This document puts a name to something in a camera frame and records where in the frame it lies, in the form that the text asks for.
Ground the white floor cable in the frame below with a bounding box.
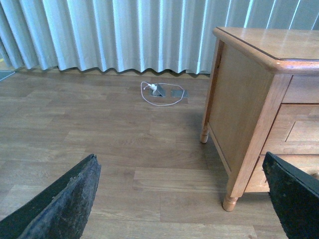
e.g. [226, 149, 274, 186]
[140, 81, 185, 107]

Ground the left gripper camera black left finger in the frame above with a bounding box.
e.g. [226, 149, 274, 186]
[0, 154, 101, 239]

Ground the left gripper camera black right finger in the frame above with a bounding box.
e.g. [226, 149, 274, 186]
[262, 151, 319, 239]

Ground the white charger on floor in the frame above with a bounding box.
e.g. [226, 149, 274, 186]
[143, 84, 157, 91]

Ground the closed grey floor socket plate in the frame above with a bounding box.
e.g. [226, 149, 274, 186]
[170, 90, 188, 98]

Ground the light grey pleated curtain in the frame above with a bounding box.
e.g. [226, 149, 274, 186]
[0, 0, 319, 74]

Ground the open grey floor socket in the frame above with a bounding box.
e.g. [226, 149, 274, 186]
[150, 84, 166, 97]

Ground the wooden top drawer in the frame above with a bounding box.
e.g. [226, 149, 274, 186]
[261, 104, 319, 155]

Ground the wooden nightstand dresser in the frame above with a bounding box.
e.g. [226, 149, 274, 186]
[200, 27, 319, 212]

